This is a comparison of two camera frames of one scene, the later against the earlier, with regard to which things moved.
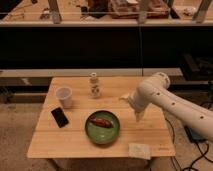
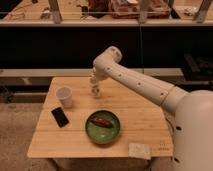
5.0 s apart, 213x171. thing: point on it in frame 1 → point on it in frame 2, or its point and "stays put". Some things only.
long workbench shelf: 44,39 stays put
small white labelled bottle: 94,90 stays put
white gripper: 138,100 → 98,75
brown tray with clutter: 130,9 stays put
